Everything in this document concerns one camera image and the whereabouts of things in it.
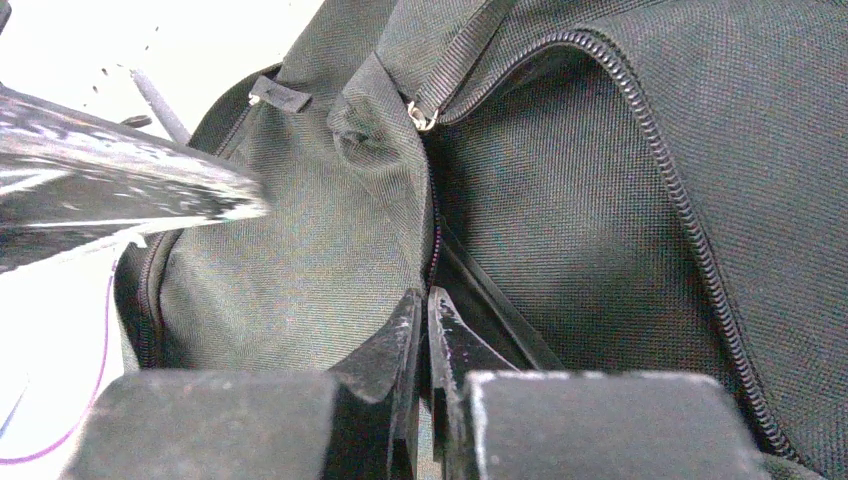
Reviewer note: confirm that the black student backpack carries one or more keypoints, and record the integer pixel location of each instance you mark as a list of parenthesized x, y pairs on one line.
[(598, 185)]

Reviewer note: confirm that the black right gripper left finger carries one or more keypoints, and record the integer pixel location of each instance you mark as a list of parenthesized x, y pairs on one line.
[(375, 427)]

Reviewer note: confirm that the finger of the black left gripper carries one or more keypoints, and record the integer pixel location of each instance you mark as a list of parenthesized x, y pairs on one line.
[(72, 184)]

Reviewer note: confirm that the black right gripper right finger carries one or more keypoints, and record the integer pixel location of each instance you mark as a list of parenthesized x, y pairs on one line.
[(454, 351)]

